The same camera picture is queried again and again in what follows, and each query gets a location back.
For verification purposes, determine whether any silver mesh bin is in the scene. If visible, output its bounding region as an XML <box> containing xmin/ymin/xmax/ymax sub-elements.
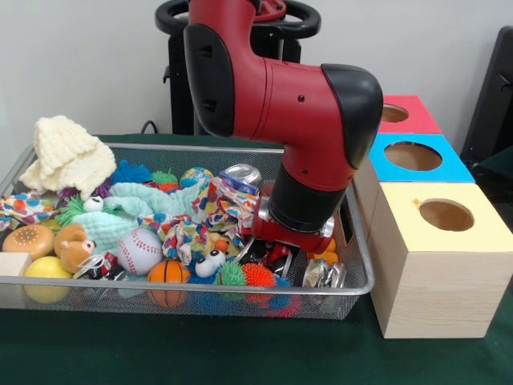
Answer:
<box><xmin>0</xmin><ymin>142</ymin><xmax>376</xmax><ymax>322</ymax></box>

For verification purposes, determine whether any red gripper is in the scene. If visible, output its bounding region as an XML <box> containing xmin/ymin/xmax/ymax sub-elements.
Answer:
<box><xmin>250</xmin><ymin>196</ymin><xmax>337</xmax><ymax>254</ymax></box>

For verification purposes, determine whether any small white baseball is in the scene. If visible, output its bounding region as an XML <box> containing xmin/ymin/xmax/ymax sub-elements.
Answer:
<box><xmin>116</xmin><ymin>227</ymin><xmax>164</xmax><ymax>277</ymax></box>

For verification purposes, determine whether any yellow ball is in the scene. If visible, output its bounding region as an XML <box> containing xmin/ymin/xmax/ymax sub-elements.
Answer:
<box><xmin>23</xmin><ymin>256</ymin><xmax>74</xmax><ymax>302</ymax></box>

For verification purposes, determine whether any light blue muslin cloth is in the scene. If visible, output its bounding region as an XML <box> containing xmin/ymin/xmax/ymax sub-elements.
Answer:
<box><xmin>71</xmin><ymin>182</ymin><xmax>201</xmax><ymax>246</ymax></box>

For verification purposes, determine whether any cream muslin cloth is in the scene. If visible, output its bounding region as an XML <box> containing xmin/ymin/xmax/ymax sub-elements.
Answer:
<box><xmin>18</xmin><ymin>115</ymin><xmax>117</xmax><ymax>201</ymax></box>

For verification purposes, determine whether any dark green table cloth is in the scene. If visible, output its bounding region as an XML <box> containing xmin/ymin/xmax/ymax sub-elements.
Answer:
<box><xmin>468</xmin><ymin>146</ymin><xmax>513</xmax><ymax>201</ymax></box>
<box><xmin>0</xmin><ymin>134</ymin><xmax>513</xmax><ymax>385</ymax></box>

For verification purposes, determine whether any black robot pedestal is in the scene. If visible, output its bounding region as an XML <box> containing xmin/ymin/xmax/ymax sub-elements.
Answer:
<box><xmin>155</xmin><ymin>0</ymin><xmax>321</xmax><ymax>136</ymax></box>

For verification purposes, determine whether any blue spiky ball with eyes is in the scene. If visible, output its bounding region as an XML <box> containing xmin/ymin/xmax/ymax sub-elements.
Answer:
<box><xmin>188</xmin><ymin>248</ymin><xmax>228</xmax><ymax>284</ymax></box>

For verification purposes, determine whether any small orange basketball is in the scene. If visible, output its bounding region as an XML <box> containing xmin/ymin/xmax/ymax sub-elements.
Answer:
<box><xmin>147</xmin><ymin>259</ymin><xmax>192</xmax><ymax>308</ymax></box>

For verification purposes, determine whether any wooden box with three holes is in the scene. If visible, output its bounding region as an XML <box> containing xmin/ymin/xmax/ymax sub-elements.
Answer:
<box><xmin>352</xmin><ymin>94</ymin><xmax>513</xmax><ymax>340</ymax></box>

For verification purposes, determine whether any black panel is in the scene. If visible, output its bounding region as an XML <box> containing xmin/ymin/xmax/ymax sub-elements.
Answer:
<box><xmin>460</xmin><ymin>26</ymin><xmax>513</xmax><ymax>161</ymax></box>

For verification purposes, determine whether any polka dot paper napkin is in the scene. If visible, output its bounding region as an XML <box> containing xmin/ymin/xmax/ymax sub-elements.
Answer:
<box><xmin>138</xmin><ymin>176</ymin><xmax>261</xmax><ymax>265</ymax></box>

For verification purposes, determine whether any orange plastic toy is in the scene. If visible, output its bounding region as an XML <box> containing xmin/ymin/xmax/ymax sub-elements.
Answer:
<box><xmin>309</xmin><ymin>238</ymin><xmax>337</xmax><ymax>264</ymax></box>

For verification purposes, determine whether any brown monkey plush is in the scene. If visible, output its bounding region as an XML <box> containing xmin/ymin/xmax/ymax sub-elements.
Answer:
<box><xmin>54</xmin><ymin>224</ymin><xmax>97</xmax><ymax>274</ymax></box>

